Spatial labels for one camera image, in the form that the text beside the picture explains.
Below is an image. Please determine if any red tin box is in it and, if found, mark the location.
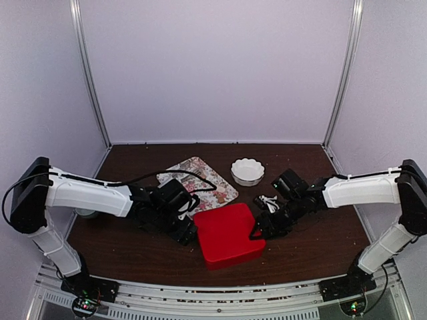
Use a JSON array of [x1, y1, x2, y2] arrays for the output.
[[203, 249, 264, 271]]

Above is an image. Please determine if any right aluminium frame post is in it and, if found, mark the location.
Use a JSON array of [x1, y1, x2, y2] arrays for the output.
[[323, 0, 364, 148]]

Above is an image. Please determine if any left aluminium frame post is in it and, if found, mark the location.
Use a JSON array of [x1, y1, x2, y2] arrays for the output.
[[70, 0, 111, 147]]

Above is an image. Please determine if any aluminium frame post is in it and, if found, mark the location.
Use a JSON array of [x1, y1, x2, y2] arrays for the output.
[[70, 0, 111, 147], [323, 0, 364, 148]]

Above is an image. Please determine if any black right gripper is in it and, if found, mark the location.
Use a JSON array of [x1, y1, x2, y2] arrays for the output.
[[248, 197, 304, 241]]

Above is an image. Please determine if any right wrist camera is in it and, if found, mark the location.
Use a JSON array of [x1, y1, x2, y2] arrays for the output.
[[253, 195, 280, 213]]

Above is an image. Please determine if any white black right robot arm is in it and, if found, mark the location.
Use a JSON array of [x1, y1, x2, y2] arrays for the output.
[[249, 159, 426, 301]]

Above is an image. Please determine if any floral rectangular tray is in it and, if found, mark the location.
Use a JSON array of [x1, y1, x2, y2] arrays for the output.
[[170, 157, 239, 215]]

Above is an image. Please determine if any red tin lid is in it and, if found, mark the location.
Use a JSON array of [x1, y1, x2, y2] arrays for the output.
[[193, 203, 266, 259]]

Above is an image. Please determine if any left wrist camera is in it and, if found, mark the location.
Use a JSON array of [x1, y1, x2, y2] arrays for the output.
[[177, 195, 200, 220]]

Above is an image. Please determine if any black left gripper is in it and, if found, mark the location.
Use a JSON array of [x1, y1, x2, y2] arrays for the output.
[[151, 208, 198, 246]]

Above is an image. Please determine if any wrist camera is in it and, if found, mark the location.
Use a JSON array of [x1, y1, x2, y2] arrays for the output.
[[253, 195, 280, 213], [177, 195, 200, 220]]

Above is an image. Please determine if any front aluminium rail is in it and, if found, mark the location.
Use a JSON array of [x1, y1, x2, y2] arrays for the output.
[[25, 263, 414, 319]]

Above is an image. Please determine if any pale green ceramic bowl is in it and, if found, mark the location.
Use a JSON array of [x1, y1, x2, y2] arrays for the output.
[[74, 208, 99, 219]]

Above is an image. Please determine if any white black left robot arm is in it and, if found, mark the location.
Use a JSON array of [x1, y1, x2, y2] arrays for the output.
[[1, 157, 199, 296]]

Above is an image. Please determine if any white scalloped ceramic dish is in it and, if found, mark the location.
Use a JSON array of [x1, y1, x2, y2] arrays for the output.
[[231, 158, 265, 187]]

